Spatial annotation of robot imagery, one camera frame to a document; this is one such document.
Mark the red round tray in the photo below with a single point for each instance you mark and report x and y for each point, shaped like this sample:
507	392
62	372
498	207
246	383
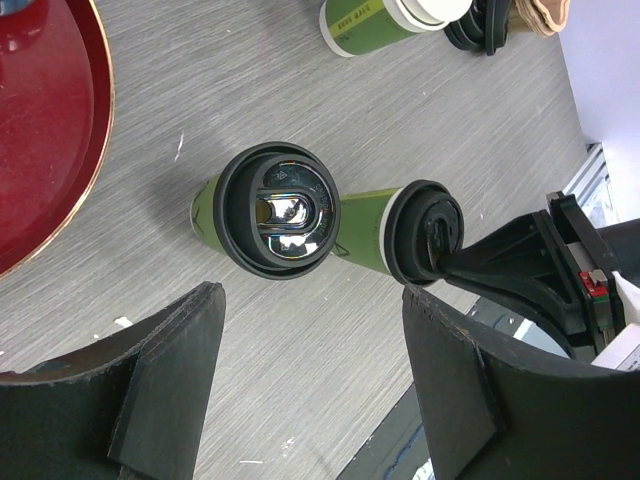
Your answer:
57	111

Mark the brown cardboard cup carrier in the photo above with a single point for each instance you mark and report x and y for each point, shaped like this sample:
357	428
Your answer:
545	18

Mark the stack of black lids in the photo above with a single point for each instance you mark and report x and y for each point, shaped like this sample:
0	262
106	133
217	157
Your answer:
482	29

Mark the black coffee cup lid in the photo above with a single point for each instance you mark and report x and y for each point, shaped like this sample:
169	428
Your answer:
276	210

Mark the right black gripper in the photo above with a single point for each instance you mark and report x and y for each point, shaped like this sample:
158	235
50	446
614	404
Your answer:
555	269

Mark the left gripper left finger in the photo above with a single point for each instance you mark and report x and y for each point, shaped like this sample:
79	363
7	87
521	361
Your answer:
128	406

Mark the aluminium front rail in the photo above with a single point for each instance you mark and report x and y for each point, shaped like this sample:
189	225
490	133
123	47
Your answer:
591	187

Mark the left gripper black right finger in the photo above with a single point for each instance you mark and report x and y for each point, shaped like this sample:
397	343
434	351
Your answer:
494	407

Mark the green paper cup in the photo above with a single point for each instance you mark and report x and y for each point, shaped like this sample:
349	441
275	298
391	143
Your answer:
209	214
363	224

